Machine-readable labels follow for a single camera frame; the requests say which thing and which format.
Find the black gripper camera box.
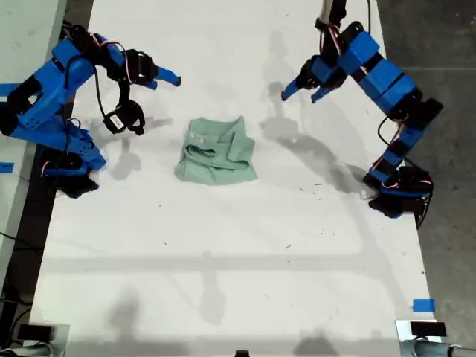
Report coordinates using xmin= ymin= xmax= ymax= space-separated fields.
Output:
xmin=321 ymin=0 xmax=347 ymax=24
xmin=102 ymin=111 xmax=126 ymax=134

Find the grey table clamp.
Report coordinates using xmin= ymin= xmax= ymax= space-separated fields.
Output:
xmin=0 ymin=340 xmax=57 ymax=357
xmin=399 ymin=338 xmax=476 ymax=357

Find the pale side table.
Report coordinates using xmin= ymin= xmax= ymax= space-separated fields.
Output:
xmin=0 ymin=0 xmax=68 ymax=289

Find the small black box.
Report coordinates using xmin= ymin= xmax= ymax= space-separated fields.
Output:
xmin=410 ymin=321 xmax=447 ymax=338
xmin=17 ymin=324 xmax=54 ymax=341

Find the black camera stalk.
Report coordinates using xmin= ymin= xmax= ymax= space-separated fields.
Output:
xmin=315 ymin=16 xmax=341 ymax=57
xmin=118 ymin=80 xmax=147 ymax=136

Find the pale green T-shirt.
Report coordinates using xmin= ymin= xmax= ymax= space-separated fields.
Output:
xmin=173 ymin=115 xmax=259 ymax=186

